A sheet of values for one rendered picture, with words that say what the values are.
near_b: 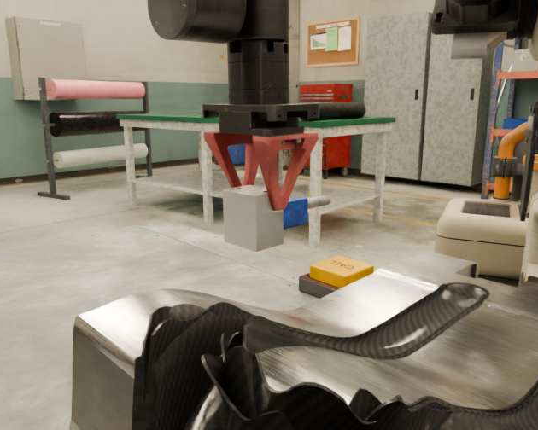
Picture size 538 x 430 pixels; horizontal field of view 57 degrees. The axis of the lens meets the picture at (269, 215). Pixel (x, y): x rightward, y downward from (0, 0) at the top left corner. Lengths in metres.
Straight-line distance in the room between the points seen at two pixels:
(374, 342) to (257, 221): 0.16
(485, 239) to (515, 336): 0.70
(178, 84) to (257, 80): 7.58
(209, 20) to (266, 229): 0.19
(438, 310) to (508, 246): 0.67
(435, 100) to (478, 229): 5.02
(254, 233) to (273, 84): 0.14
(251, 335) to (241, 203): 0.26
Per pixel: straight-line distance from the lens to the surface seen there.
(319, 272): 0.64
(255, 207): 0.45
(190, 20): 0.40
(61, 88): 5.79
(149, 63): 7.76
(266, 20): 0.46
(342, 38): 7.15
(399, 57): 6.31
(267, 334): 0.23
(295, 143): 0.46
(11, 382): 0.52
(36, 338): 0.59
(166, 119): 4.49
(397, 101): 6.28
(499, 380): 0.34
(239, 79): 0.46
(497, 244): 1.09
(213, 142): 0.49
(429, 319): 0.41
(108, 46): 7.44
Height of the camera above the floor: 1.05
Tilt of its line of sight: 13 degrees down
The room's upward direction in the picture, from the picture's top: straight up
